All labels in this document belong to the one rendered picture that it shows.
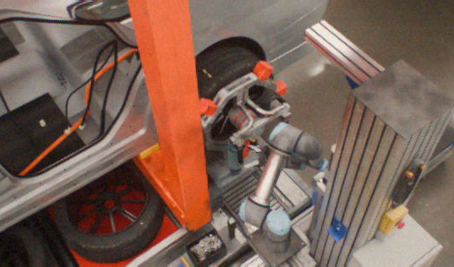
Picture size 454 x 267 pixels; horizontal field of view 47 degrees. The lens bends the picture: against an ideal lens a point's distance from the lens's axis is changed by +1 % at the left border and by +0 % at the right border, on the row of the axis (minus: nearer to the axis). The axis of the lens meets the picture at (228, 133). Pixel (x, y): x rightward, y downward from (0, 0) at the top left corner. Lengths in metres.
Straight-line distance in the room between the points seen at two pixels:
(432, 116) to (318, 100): 2.70
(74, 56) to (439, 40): 3.22
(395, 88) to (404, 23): 3.43
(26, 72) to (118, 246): 1.25
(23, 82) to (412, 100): 2.49
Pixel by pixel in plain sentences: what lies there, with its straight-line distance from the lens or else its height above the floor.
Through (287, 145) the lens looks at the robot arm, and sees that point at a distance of 2.55.
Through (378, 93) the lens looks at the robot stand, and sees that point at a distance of 1.82.
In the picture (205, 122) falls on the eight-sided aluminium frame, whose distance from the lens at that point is 3.01.
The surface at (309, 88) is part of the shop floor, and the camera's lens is 4.51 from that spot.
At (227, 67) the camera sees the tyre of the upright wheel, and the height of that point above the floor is 1.18.
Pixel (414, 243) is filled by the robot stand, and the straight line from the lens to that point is 2.46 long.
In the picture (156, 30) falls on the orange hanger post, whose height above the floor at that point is 2.11.
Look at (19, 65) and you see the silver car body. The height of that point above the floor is 0.95.
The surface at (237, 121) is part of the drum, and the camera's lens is 3.13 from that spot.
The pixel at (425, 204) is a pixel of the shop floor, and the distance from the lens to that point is 4.06.
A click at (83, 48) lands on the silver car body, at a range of 3.50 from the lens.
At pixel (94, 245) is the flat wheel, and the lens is 3.26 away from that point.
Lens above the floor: 3.36
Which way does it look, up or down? 53 degrees down
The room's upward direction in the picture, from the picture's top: 2 degrees counter-clockwise
